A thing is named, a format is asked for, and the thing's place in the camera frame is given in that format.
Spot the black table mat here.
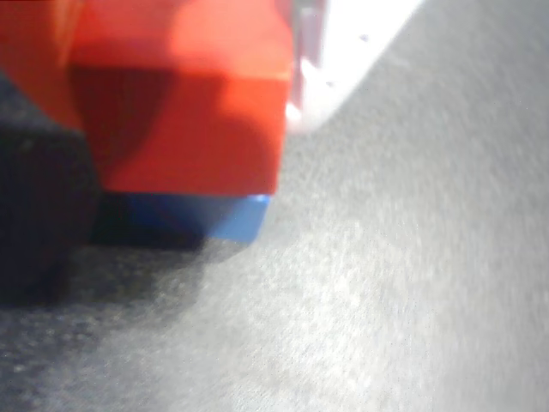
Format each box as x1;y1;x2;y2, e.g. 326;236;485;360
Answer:
0;0;549;412

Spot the blue cube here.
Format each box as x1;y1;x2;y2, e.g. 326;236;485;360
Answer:
96;192;272;242

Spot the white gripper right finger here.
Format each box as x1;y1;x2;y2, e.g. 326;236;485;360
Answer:
286;0;425;132

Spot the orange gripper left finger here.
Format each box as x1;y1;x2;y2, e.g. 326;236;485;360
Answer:
0;0;87;130

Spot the red cube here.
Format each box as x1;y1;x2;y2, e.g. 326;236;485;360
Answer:
68;0;297;197

